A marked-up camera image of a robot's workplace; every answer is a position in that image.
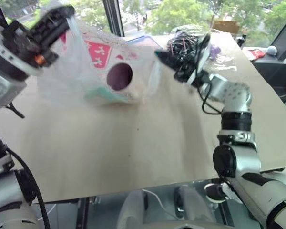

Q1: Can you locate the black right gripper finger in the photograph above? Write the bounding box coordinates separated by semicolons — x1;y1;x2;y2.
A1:
158;58;182;71
154;49;184;63

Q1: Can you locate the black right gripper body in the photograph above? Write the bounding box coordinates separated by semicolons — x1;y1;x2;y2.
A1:
173;51;203;83

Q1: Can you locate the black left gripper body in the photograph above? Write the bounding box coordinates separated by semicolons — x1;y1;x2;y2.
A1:
1;20;60;69

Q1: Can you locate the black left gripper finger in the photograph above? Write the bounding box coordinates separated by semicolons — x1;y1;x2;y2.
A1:
37;19;72;47
39;6;76;27

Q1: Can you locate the white translucent plastic bag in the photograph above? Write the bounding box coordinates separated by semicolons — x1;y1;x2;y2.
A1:
36;17;163;107

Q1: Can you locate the pale pink mug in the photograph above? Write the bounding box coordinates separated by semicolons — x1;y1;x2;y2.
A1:
105;62;144;104

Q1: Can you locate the green snack packet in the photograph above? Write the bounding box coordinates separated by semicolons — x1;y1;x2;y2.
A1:
83;86;130;104

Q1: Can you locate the clear plastic wrap bag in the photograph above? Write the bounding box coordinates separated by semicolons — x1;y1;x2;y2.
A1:
167;23;238;73

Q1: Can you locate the blue-lidded clear food container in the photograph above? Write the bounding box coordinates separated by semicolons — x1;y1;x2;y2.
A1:
126;34;159;49

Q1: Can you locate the purple fluffy toy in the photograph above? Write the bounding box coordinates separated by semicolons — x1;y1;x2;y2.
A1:
209;44;221;59

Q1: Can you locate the brown cardboard box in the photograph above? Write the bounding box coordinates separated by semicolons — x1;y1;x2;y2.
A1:
212;20;240;34

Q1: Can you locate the small black gadget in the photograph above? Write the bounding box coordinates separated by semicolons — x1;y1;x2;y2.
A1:
236;34;247;47

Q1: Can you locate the red snack packet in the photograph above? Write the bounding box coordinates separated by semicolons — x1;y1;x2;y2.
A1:
248;48;266;61

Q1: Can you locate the grey-blue plush toy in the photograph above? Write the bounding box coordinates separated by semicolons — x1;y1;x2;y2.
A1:
266;45;278;56

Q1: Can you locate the black side cabinet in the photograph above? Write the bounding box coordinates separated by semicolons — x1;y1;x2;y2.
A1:
251;14;286;111

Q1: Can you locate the beige table cover sheet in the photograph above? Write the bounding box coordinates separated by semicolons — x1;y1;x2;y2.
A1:
0;32;286;204

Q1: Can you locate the white fluffy cloth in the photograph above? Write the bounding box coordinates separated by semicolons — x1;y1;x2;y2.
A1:
221;182;239;200

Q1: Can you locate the grey right robot leg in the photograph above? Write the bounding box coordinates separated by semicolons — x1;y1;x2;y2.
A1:
173;186;215;229

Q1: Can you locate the grey robot leg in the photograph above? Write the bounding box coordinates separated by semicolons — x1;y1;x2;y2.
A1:
173;186;215;229
116;189;149;229

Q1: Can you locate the grey left robot leg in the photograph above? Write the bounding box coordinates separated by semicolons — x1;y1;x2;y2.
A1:
116;189;149;229

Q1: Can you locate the grey robot torso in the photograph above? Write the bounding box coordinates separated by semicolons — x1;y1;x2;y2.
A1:
143;222;237;229

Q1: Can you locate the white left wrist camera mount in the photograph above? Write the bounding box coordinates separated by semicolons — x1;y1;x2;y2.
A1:
0;35;43;77

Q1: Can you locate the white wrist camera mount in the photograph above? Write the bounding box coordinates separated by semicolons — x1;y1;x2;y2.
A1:
0;35;43;77
186;35;212;86

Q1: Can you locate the black cable bundle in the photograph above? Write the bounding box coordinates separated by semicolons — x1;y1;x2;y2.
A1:
166;32;206;61

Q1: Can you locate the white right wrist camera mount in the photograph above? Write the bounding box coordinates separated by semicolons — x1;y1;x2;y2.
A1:
186;35;212;86

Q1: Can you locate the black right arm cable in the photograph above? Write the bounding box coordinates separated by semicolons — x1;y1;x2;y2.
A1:
195;33;224;115

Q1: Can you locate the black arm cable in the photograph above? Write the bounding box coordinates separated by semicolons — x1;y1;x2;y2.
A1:
195;33;224;115
4;102;51;229

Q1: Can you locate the black window frame post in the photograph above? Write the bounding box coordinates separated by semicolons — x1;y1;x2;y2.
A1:
102;0;125;38

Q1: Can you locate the thin white cable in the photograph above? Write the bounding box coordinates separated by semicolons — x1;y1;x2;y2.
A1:
142;188;177;219

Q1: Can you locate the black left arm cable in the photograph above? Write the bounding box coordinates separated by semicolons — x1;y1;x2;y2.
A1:
4;102;51;229

